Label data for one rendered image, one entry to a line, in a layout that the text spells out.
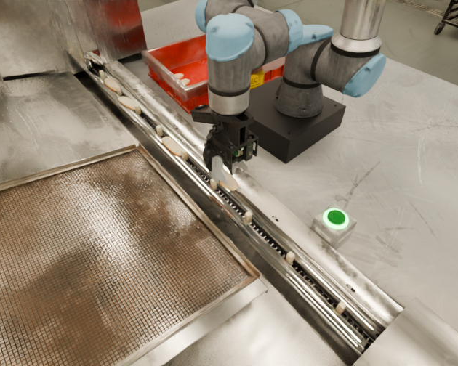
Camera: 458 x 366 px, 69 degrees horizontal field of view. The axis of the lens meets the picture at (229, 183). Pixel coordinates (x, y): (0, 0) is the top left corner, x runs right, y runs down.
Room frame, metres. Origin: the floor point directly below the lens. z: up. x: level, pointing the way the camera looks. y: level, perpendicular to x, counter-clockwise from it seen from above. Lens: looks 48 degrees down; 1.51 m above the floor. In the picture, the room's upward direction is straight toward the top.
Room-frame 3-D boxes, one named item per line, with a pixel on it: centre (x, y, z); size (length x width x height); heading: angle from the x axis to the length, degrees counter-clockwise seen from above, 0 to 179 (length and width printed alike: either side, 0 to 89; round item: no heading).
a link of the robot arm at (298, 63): (0.89, -0.22, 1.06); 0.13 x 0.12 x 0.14; 42
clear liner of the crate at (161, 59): (1.19, 0.04, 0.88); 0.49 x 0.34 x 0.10; 125
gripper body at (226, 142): (0.52, 0.00, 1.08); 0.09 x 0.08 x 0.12; 39
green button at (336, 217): (0.44, -0.24, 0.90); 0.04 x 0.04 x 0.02
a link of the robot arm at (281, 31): (0.61, -0.06, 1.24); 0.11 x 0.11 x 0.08; 42
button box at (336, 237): (0.44, -0.24, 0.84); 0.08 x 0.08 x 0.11; 38
